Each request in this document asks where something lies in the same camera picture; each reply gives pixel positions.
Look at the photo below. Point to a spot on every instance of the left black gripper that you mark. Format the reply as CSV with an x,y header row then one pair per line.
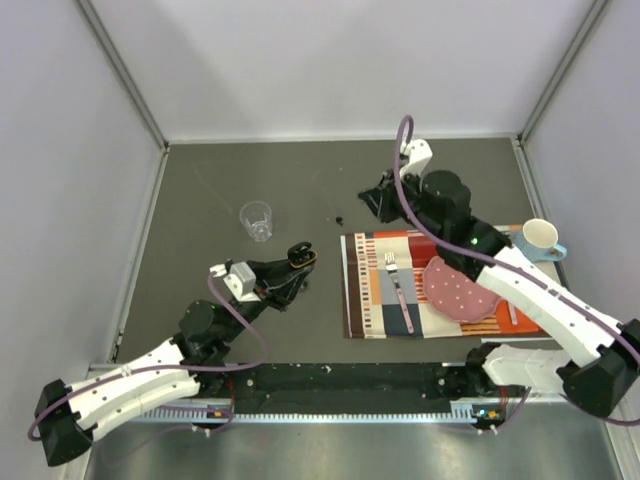
x,y
279,284

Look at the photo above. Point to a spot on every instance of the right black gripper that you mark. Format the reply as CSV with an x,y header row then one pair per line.
x,y
381,198

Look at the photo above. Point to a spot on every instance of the black oval earbud case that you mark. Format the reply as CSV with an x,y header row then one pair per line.
x,y
301,255

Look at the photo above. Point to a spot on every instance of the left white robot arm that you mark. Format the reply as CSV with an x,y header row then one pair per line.
x,y
215,337

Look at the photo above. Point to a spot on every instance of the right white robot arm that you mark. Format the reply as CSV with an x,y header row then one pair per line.
x,y
598,360

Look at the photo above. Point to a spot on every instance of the clear plastic cup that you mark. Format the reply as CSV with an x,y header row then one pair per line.
x,y
256,218

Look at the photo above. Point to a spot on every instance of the colourful patterned placemat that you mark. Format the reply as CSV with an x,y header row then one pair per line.
x,y
371,308

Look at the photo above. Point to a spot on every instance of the pink dotted plate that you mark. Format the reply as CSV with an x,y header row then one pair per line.
x,y
455,296

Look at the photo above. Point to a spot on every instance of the light blue mug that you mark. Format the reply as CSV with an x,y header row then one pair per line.
x,y
538,241

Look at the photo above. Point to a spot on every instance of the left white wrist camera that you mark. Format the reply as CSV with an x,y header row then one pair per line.
x,y
239,279

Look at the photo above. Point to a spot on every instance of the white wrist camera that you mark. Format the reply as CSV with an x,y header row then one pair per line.
x,y
415,155
239,279

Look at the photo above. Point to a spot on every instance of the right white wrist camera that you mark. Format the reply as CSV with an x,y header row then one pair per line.
x,y
415,155

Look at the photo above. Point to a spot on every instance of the pink handled fork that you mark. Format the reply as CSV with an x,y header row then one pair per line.
x,y
392,271

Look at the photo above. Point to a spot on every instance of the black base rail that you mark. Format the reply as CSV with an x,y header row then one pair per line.
x,y
382,388

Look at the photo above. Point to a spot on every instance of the pink handled knife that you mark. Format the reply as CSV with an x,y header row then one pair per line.
x,y
513,314

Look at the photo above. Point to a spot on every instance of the aluminium frame profile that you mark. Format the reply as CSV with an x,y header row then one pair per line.
x,y
488,412

